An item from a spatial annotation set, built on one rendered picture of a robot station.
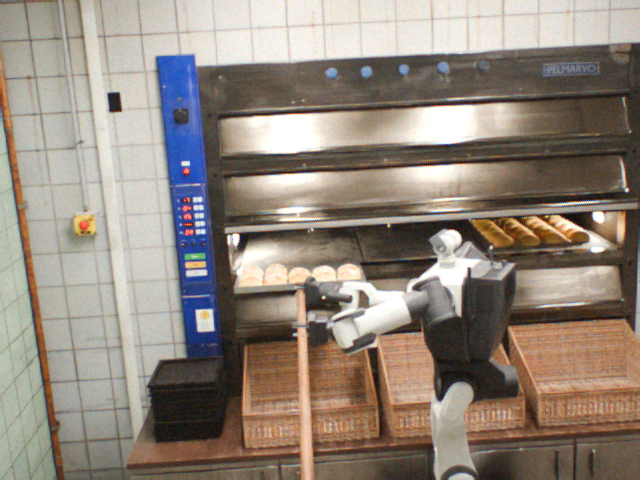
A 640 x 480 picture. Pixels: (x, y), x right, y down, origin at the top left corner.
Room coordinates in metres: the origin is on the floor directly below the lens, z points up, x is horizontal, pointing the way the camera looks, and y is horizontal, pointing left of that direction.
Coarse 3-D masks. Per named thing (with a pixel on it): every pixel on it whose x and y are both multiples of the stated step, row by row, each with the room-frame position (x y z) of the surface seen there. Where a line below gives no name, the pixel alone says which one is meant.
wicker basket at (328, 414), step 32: (256, 352) 3.24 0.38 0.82; (320, 352) 3.25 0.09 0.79; (256, 384) 3.20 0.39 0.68; (288, 384) 3.21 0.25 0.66; (320, 384) 3.21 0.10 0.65; (352, 384) 3.22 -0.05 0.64; (256, 416) 2.79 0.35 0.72; (288, 416) 2.80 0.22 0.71; (320, 416) 2.81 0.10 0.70; (352, 416) 2.82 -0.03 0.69; (256, 448) 2.79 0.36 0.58
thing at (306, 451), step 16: (304, 304) 2.75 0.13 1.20; (304, 320) 2.56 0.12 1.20; (304, 336) 2.40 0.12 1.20; (304, 352) 2.26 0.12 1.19; (304, 368) 2.14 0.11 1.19; (304, 384) 2.03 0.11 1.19; (304, 400) 1.93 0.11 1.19; (304, 416) 1.83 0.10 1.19; (304, 432) 1.75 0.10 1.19; (304, 448) 1.67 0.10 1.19; (304, 464) 1.60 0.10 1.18
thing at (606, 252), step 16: (496, 256) 3.35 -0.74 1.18; (512, 256) 3.33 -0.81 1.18; (528, 256) 3.33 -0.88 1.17; (544, 256) 3.34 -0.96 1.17; (560, 256) 3.34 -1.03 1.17; (576, 256) 3.34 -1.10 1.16; (592, 256) 3.35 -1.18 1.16; (608, 256) 3.35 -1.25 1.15; (368, 272) 3.31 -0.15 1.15; (384, 272) 3.31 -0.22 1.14
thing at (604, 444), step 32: (384, 416) 3.01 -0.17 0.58; (160, 448) 2.83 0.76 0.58; (192, 448) 2.82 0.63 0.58; (224, 448) 2.81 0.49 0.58; (288, 448) 2.78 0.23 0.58; (320, 448) 2.76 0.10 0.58; (352, 448) 2.76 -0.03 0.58; (384, 448) 2.76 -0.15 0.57; (416, 448) 2.76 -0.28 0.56; (480, 448) 2.78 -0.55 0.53; (512, 448) 2.79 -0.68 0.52; (544, 448) 2.79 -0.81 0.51; (576, 448) 2.79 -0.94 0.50; (608, 448) 2.80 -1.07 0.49
